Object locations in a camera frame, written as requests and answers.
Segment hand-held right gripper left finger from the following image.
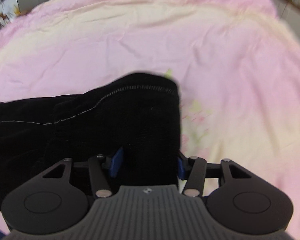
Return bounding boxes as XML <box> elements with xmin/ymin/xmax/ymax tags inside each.
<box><xmin>41</xmin><ymin>147</ymin><xmax>124</xmax><ymax>198</ymax></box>

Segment group of cosmetic bottles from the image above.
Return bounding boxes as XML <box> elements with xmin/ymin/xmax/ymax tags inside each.
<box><xmin>0</xmin><ymin>10</ymin><xmax>17</xmax><ymax>39</ymax></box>

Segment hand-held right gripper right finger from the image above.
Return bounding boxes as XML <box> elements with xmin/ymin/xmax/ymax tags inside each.
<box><xmin>176</xmin><ymin>150</ymin><xmax>253</xmax><ymax>197</ymax></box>

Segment black pants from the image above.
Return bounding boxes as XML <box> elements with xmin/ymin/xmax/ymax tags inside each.
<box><xmin>0</xmin><ymin>72</ymin><xmax>183</xmax><ymax>212</ymax></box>

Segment pink floral quilt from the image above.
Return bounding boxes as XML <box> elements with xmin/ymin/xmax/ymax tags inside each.
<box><xmin>0</xmin><ymin>0</ymin><xmax>300</xmax><ymax>240</ymax></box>

